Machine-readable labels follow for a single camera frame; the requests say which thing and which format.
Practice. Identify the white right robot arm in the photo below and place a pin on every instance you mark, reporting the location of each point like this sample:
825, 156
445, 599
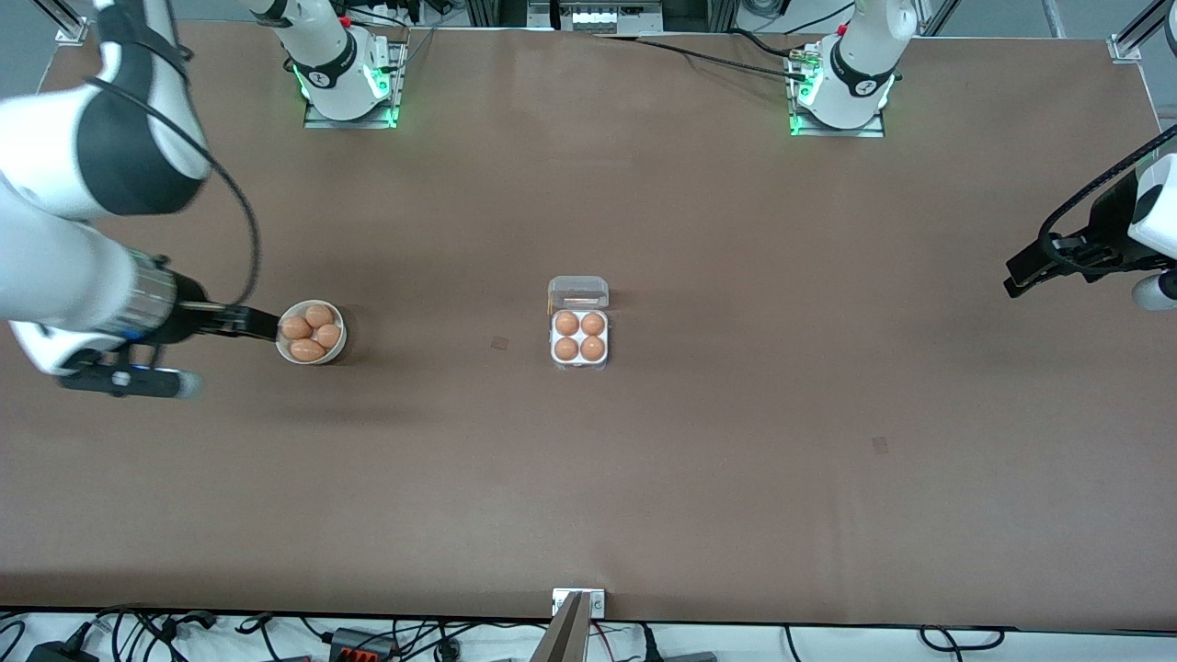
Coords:
46, 276

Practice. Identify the diagonal aluminium profile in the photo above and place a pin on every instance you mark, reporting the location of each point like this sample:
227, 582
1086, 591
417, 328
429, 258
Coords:
1149, 23

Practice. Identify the white round bowl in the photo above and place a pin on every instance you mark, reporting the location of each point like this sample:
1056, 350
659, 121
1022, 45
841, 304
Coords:
283, 348

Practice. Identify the black power adapter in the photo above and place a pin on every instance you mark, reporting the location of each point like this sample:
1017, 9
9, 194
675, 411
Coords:
60, 651

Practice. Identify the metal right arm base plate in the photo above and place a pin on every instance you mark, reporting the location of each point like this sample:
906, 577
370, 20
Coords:
317, 121

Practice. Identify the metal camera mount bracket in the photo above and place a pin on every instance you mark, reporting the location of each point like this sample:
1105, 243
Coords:
598, 602

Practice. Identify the aluminium camera mount post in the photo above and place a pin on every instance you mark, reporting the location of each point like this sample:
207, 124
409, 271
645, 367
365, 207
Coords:
563, 634

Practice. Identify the metal table corner bracket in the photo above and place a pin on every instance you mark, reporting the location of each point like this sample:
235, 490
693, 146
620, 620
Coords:
1124, 49
70, 35

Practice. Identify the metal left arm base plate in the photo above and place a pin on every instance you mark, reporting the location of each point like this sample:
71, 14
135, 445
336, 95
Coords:
874, 131

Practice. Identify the black device with orange plugs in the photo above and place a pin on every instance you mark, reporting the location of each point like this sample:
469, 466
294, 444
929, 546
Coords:
360, 645

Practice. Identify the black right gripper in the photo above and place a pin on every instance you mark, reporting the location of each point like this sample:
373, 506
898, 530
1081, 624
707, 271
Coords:
191, 321

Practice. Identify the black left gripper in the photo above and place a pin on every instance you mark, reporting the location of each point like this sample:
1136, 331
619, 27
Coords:
1106, 223

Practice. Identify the brown egg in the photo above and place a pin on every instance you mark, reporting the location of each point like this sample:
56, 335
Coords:
319, 315
295, 327
328, 336
593, 324
566, 348
593, 348
307, 350
566, 323

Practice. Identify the clear plastic egg box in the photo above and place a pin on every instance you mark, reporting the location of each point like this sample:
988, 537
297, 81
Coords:
577, 294

